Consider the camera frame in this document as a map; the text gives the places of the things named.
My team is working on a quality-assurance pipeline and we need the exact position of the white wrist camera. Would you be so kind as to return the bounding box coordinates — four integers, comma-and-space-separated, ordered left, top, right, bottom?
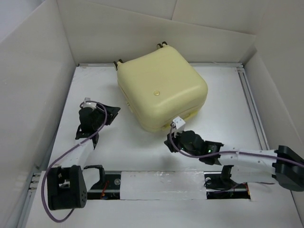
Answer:
80, 97, 96, 110
171, 116, 186, 137

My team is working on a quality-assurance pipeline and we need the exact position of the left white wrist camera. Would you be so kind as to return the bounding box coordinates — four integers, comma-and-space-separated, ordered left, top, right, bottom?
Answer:
80, 97, 96, 110

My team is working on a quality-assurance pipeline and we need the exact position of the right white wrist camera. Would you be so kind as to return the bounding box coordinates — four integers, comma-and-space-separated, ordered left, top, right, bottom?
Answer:
171, 116, 186, 137

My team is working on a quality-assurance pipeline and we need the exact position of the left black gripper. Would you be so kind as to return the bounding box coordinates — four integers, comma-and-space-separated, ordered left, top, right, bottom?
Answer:
93, 103, 120, 130

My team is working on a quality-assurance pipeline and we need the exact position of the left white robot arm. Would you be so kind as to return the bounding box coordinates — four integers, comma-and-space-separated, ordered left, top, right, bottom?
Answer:
47, 102, 121, 210

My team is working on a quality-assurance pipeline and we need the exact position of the metal base rail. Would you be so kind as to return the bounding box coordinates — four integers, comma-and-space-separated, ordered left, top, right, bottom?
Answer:
87, 171, 251, 200

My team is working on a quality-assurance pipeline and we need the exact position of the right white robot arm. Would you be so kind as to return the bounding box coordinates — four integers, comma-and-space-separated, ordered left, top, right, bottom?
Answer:
164, 131, 304, 192

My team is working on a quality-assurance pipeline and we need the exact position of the yellow hard-shell suitcase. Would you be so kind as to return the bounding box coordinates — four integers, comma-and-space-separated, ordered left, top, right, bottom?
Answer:
114, 42, 208, 132

